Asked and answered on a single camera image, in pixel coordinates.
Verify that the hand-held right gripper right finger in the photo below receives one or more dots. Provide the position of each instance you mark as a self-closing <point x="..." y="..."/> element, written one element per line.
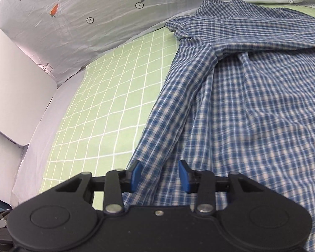
<point x="185" y="177"/>

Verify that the green checked bed sheet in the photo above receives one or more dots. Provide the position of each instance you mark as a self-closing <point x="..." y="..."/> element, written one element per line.
<point x="107" y="97"/>

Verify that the white rounded board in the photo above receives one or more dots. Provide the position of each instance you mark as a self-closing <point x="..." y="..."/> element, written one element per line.
<point x="15" y="89"/>

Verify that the lavender mattress cover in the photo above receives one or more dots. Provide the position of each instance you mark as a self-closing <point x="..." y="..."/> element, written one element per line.
<point x="44" y="136"/>

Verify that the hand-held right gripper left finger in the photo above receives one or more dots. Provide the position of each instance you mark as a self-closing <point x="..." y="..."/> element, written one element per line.
<point x="136" y="176"/>

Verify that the white carrot print quilt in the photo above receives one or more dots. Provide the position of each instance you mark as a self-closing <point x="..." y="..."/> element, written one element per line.
<point x="107" y="23"/>

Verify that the blue plaid shirt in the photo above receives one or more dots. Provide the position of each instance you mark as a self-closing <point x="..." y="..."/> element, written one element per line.
<point x="252" y="110"/>

